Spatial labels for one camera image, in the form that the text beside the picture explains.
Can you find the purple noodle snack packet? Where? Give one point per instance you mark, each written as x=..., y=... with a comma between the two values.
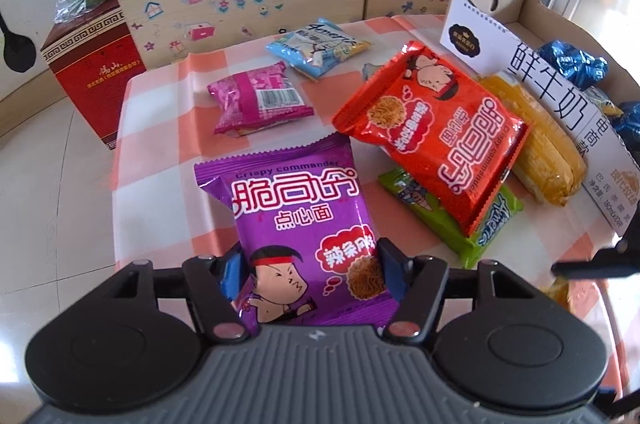
x=290, y=224

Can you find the cardboard box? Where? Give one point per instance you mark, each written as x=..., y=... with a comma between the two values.
x=500, y=29

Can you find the green snack packet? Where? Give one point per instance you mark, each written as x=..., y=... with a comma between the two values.
x=450, y=234

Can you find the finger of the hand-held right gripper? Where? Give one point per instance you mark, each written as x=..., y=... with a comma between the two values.
x=600, y=264

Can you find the black vase flower wall sticker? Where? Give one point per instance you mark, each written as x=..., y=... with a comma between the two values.
x=15, y=49

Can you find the light blue snack packet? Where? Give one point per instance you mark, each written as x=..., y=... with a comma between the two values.
x=315, y=49

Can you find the orange-red noodle snack packet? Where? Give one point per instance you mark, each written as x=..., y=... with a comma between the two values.
x=440, y=129

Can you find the red gift box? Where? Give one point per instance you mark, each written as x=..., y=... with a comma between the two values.
x=95, y=74

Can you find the small yellow snack packet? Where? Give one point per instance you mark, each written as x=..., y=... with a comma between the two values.
x=560, y=294

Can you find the large yellow snack packet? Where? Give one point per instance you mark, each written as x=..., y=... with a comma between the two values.
x=545, y=154

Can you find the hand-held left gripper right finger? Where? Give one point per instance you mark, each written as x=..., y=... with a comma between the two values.
x=392, y=274

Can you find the magenta snack packet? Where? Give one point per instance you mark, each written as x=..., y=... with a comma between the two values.
x=250, y=99

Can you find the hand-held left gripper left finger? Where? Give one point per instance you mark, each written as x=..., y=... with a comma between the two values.
x=231, y=276

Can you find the orange white checked tablecloth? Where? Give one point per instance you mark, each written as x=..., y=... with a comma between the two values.
x=165, y=114

